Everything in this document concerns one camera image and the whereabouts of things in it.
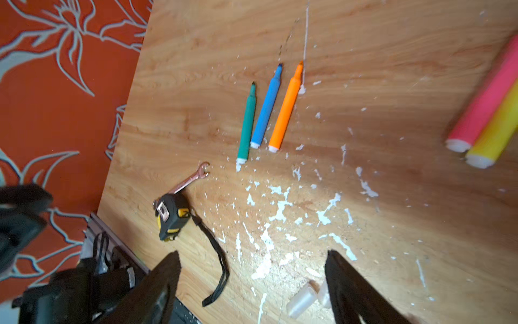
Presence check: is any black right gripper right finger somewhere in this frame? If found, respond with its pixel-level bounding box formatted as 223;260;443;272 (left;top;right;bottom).
325;250;410;323

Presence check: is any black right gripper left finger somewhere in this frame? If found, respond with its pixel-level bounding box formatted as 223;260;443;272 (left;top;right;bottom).
94;251;182;323

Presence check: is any pink highlighter pen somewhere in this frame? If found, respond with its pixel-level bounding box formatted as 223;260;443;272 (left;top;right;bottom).
445;35;517;153

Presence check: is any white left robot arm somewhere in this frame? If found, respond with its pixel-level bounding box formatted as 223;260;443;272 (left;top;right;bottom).
1;184;135;323

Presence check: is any clear pen cap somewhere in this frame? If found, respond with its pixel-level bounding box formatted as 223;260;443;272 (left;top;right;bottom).
317;280;331;309
286;283;318;319

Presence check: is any orange marker pen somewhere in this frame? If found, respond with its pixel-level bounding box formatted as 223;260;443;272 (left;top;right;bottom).
268;61;304;153

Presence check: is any blue marker pen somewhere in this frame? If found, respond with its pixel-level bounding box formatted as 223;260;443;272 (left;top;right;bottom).
250;63;283;149

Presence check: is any green marker pen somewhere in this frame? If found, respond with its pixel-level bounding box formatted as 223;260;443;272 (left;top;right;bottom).
236;82;256;165

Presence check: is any yellow highlighter pen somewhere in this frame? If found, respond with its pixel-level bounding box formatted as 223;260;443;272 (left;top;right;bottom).
465;81;517;169

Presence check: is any black yellow tape measure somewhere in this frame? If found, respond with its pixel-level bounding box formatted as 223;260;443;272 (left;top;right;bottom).
153;193;230;307

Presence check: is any small pink wrench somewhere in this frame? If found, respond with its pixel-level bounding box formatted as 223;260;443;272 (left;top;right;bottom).
169;161;210;194

